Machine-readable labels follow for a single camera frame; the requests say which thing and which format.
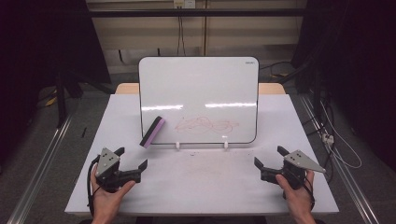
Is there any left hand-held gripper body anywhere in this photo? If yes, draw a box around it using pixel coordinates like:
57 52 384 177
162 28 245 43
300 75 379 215
93 147 142 193

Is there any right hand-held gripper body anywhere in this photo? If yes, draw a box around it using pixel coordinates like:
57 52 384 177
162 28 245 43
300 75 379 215
261 149 327 190

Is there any purple and black whiteboard eraser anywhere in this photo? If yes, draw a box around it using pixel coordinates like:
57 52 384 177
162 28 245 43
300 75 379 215
139 116 166 149

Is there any white whiteboard with black frame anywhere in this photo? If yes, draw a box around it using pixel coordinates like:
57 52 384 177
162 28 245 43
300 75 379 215
138 56 260 146

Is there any person's left hand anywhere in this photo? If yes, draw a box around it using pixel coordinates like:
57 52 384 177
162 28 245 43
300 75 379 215
90 172 136 220

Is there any person's right hand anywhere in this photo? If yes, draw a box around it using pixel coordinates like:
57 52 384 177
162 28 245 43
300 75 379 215
275 170 316 220

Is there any white table sheet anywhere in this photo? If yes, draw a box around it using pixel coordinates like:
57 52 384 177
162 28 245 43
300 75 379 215
64 93 340 217

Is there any wooden table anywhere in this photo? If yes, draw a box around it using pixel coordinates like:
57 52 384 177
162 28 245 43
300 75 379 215
114 82 287 95

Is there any black metal stand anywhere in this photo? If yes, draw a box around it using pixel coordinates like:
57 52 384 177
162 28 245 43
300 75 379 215
55 70 84 129

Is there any black curtain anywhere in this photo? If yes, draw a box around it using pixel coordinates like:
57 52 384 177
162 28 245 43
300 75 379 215
0 0 112 162
290 0 396 171

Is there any black horizontal bar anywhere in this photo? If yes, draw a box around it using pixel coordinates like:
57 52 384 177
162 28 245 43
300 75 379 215
88 8 307 19

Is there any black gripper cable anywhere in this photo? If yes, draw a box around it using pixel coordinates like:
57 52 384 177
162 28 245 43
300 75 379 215
303 176 317 210
86 154 101 217

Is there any metal floor rail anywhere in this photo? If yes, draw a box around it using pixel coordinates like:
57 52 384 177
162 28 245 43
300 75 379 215
7 115 75 224
299 94 380 224

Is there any white cable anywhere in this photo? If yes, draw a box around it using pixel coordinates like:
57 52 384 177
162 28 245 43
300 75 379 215
319 102 363 170

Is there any black hanging cable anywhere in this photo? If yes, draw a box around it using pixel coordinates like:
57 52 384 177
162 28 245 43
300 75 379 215
177 16 187 57

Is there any brown hanging cable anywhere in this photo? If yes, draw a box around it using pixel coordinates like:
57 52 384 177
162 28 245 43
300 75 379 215
203 0 208 57

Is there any white wall socket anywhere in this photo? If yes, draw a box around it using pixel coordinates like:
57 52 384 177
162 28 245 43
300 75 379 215
173 0 197 9

